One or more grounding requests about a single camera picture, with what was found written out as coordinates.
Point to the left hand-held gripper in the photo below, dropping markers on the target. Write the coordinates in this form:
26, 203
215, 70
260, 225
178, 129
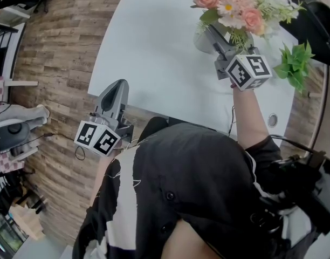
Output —
100, 140

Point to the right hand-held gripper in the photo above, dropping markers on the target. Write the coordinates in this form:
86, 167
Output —
248, 71

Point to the pink and white flowers bouquet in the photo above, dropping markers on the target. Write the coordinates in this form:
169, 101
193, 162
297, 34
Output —
235, 7

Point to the person's right forearm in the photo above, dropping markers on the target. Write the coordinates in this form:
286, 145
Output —
251, 117

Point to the person's left forearm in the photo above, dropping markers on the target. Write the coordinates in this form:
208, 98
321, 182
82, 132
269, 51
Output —
103, 171

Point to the green artificial leafy plant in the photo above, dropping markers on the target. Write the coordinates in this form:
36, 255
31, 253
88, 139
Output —
295, 63

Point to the white table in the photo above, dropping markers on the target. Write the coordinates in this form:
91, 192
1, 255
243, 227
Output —
154, 50

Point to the black chair backrest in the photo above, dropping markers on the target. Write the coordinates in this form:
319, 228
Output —
316, 28

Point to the grey and black round device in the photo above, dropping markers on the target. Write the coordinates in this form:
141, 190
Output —
11, 133

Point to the person's black and white shirt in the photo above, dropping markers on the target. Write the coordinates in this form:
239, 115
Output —
192, 177

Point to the black metal railing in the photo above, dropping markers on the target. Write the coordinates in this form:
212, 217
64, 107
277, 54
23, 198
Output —
3, 50

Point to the brown paper bag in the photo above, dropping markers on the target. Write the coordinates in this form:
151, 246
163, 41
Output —
26, 221

